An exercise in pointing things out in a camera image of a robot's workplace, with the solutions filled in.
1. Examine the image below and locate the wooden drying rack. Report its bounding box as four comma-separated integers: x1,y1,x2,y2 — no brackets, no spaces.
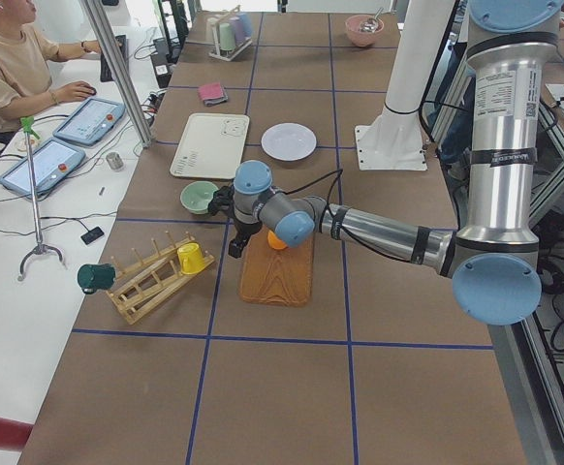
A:
106,232,215,325

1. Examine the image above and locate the white round plate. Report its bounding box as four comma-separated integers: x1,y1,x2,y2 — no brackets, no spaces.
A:
261,122,317,162

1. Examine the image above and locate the metal scoop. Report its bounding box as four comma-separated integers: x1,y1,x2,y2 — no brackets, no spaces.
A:
359,8,384,33

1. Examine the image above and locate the pink cloth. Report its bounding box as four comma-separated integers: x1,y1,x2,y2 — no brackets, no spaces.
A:
198,82,227,101

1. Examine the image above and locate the small metal cylinder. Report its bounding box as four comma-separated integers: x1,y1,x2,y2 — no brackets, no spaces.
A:
106,152,123,171

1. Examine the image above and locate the wooden cutting board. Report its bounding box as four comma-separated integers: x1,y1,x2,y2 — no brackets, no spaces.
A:
238,229,314,307

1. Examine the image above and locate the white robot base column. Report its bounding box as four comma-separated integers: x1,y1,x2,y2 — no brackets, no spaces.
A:
355,0,456,171

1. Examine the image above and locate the blue cup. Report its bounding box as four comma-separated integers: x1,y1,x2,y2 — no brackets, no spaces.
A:
237,12,253,38

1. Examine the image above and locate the dark green cup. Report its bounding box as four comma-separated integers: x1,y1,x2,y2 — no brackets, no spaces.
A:
77,263,116,295

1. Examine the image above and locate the pink bowl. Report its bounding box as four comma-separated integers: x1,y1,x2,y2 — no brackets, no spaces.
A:
345,15,385,47

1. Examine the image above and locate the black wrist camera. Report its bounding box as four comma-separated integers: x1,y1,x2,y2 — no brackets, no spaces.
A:
207,185,235,218

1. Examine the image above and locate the cream bear tray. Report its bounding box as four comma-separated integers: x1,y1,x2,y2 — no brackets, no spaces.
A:
169,112,250,180

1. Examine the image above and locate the blue teach pendant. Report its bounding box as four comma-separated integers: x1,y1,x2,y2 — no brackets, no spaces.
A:
0,138,85,197
53,97,125,147

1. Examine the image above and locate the far blue teach pendant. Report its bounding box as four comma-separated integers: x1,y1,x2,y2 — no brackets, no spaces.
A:
53,97,125,147

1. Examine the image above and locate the metal grabber stand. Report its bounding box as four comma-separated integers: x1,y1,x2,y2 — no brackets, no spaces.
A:
17,116,65,282

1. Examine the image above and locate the yellow mug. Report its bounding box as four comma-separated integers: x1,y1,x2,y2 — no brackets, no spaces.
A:
177,242,206,275

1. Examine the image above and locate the green bowl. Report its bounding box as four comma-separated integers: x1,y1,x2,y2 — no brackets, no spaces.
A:
179,180,218,215

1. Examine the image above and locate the aluminium frame post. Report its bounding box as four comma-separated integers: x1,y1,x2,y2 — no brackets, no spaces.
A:
79,0,152,148

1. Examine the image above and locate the grey cloth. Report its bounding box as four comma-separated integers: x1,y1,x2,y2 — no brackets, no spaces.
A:
201,92,228,107

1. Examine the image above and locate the black small device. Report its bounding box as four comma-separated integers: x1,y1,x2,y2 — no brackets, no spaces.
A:
80,227,105,245

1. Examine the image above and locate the seated person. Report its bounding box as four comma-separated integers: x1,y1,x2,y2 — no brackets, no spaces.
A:
0,1,102,141

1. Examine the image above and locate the purple cup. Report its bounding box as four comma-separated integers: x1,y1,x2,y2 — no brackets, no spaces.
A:
228,15,245,45

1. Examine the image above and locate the orange fruit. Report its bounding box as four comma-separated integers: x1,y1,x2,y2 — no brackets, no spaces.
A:
266,231,288,251

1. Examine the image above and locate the white cup rack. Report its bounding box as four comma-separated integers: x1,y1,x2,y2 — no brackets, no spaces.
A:
205,5,253,62

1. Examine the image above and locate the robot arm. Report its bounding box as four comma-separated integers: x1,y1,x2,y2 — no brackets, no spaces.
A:
229,1,562,326

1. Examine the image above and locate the near blue teach pendant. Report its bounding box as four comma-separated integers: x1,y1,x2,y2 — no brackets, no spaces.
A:
0,138,85,197

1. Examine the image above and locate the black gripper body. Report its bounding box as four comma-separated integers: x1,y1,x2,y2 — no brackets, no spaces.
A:
232,217,262,246

